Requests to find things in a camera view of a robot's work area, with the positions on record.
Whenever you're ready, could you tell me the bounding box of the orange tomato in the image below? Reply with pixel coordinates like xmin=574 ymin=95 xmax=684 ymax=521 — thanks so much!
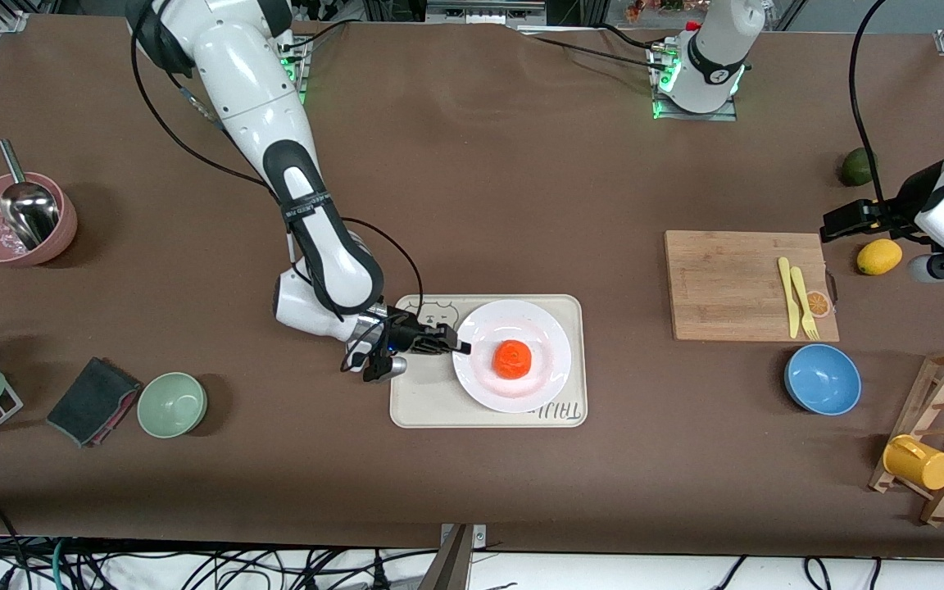
xmin=492 ymin=340 xmax=533 ymax=380

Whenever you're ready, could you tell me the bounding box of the white round plate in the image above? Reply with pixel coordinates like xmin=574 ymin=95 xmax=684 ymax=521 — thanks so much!
xmin=452 ymin=299 xmax=573 ymax=414

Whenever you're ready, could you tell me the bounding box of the dark green lime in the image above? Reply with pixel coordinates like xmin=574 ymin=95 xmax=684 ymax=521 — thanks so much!
xmin=841 ymin=147 xmax=879 ymax=187

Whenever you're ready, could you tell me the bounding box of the cream bear print tray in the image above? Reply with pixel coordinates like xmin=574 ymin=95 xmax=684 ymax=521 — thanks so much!
xmin=390 ymin=294 xmax=588 ymax=429

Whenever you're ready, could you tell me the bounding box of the yellow plastic fork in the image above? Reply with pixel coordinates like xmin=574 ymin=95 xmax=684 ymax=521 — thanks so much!
xmin=790 ymin=266 xmax=820 ymax=341

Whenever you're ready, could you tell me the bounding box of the yellow plastic knife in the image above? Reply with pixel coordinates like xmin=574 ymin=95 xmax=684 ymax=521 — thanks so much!
xmin=778 ymin=257 xmax=801 ymax=339

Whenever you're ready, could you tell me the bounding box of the wooden cutting board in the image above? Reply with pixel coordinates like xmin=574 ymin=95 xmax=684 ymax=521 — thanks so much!
xmin=665 ymin=230 xmax=840 ymax=343

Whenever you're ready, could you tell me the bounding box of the blue bowl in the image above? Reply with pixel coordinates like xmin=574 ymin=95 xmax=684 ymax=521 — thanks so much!
xmin=784 ymin=343 xmax=862 ymax=416

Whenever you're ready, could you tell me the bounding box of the wooden mug rack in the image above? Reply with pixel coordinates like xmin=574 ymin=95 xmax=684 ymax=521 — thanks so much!
xmin=869 ymin=347 xmax=944 ymax=527

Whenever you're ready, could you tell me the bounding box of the pale green bowl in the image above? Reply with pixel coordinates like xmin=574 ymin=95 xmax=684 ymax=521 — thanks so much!
xmin=137 ymin=372 xmax=208 ymax=439

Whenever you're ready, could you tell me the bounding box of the yellow mug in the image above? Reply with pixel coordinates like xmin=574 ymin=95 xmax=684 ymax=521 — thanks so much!
xmin=883 ymin=434 xmax=944 ymax=491

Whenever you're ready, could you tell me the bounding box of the folded grey cloth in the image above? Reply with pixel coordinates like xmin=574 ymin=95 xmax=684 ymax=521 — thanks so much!
xmin=46 ymin=356 xmax=143 ymax=448

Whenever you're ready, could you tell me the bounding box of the metal scoop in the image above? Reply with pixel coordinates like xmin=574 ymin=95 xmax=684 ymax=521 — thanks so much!
xmin=0 ymin=139 xmax=61 ymax=251

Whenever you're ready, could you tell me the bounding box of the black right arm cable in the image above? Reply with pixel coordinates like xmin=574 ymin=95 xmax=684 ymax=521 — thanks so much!
xmin=129 ymin=12 xmax=425 ymax=374

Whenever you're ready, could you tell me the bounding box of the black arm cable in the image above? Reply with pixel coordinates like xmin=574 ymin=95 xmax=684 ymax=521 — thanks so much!
xmin=847 ymin=0 xmax=891 ymax=206
xmin=129 ymin=12 xmax=425 ymax=374

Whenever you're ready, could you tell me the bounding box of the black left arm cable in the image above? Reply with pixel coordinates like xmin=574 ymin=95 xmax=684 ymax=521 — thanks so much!
xmin=847 ymin=0 xmax=891 ymax=206

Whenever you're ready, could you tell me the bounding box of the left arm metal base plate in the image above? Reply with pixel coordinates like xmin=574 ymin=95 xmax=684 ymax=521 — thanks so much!
xmin=650 ymin=45 xmax=740 ymax=123

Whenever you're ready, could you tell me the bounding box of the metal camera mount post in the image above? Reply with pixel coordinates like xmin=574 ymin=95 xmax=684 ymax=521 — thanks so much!
xmin=438 ymin=524 xmax=488 ymax=590

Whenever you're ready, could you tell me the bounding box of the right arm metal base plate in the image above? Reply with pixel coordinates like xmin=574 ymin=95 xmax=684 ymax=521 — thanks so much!
xmin=279 ymin=36 xmax=310 ymax=106

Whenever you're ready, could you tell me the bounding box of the black table cable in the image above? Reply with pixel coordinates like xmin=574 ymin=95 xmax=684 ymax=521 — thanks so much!
xmin=513 ymin=25 xmax=671 ymax=71

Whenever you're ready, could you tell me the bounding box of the green floor cable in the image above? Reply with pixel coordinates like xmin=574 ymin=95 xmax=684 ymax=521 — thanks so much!
xmin=51 ymin=538 xmax=73 ymax=590

